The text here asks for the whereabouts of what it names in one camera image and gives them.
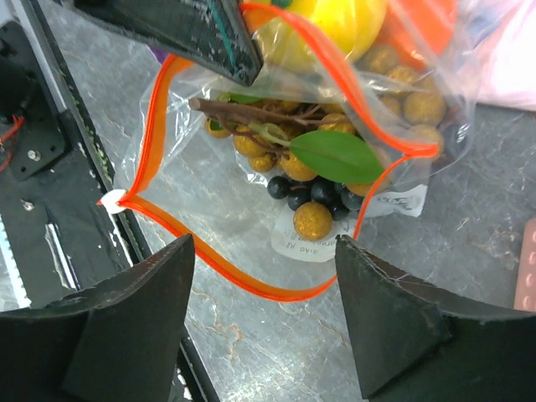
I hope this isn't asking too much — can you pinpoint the pink plastic basket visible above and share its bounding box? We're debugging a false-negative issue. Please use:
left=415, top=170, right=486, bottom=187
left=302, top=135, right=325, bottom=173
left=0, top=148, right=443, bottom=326
left=513, top=218, right=536, bottom=312

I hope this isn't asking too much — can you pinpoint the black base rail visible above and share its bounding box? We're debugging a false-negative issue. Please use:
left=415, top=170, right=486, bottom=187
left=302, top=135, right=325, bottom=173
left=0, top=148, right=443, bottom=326
left=1, top=1, right=217, bottom=401

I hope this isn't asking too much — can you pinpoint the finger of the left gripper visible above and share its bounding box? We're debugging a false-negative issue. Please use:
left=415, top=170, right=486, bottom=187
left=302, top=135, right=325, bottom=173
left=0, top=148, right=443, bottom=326
left=70, top=0, right=263, bottom=86

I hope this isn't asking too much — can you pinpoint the fake brown longan bunch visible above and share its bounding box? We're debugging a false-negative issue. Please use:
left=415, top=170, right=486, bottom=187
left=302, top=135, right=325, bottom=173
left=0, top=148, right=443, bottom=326
left=184, top=44, right=447, bottom=216

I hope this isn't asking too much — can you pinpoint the clear zip top bag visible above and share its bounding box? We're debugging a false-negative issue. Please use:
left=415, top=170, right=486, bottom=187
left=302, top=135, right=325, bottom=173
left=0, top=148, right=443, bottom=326
left=100, top=1, right=474, bottom=302

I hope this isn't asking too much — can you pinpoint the fake yellow lemon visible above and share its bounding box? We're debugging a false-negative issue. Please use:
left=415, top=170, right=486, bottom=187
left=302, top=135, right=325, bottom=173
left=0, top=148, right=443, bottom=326
left=257, top=0, right=388, bottom=74

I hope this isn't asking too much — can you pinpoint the pink purple printed cloth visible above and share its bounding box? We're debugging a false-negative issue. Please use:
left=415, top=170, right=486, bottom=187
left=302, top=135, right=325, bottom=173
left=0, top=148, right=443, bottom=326
left=457, top=1, right=535, bottom=111

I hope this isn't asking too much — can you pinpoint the fake orange persimmon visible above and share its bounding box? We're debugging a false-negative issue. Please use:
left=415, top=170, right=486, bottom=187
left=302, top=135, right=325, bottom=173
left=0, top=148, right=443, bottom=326
left=374, top=0, right=457, bottom=72

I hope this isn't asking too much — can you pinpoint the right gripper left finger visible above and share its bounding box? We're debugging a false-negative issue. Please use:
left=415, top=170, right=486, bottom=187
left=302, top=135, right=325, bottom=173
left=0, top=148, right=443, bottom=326
left=1, top=235, right=195, bottom=401

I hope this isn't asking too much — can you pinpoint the fake dark grape bunch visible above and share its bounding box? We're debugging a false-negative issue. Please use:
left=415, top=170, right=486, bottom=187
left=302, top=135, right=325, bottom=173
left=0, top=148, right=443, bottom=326
left=266, top=175, right=364, bottom=221

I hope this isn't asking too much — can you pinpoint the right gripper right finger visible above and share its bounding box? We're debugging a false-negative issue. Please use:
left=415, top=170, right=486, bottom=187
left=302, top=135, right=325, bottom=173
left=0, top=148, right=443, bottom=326
left=335, top=235, right=535, bottom=401

